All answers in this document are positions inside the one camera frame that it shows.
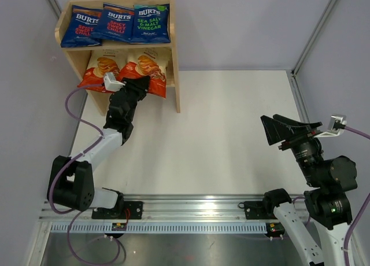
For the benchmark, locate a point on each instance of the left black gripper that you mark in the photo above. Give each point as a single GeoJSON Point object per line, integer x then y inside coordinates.
{"type": "Point", "coordinates": [140, 85]}

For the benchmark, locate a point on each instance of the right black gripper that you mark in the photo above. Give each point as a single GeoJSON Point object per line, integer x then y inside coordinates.
{"type": "Point", "coordinates": [281, 127]}

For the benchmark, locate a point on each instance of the cassava chips bag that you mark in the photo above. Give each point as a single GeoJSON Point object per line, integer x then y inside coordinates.
{"type": "Point", "coordinates": [101, 62]}
{"type": "Point", "coordinates": [150, 62]}

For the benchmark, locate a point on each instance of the Burts sea salt vinegar bag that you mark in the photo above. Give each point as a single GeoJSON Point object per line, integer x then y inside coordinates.
{"type": "Point", "coordinates": [150, 24]}

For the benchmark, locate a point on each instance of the blue Burts chilli bag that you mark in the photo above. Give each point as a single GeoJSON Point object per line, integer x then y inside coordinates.
{"type": "Point", "coordinates": [82, 24]}

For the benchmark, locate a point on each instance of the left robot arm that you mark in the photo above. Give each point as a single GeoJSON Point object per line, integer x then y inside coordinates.
{"type": "Point", "coordinates": [71, 185]}

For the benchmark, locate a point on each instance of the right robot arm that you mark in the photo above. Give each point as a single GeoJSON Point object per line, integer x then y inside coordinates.
{"type": "Point", "coordinates": [327, 203]}

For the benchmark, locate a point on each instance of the wooden two-tier shelf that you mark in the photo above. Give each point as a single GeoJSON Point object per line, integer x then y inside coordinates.
{"type": "Point", "coordinates": [78, 57]}

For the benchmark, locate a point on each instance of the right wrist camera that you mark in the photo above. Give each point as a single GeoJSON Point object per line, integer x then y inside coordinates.
{"type": "Point", "coordinates": [335, 128]}

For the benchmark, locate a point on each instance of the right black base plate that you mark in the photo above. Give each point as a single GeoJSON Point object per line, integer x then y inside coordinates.
{"type": "Point", "coordinates": [255, 210]}

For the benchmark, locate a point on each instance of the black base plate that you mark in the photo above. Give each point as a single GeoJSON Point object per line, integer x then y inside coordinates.
{"type": "Point", "coordinates": [255, 210]}
{"type": "Point", "coordinates": [131, 209]}

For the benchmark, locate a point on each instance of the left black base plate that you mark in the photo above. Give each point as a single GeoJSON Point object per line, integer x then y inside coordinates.
{"type": "Point", "coordinates": [131, 209]}

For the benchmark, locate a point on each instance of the white slotted cable duct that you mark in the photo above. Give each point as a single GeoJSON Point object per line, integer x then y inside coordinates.
{"type": "Point", "coordinates": [161, 228]}

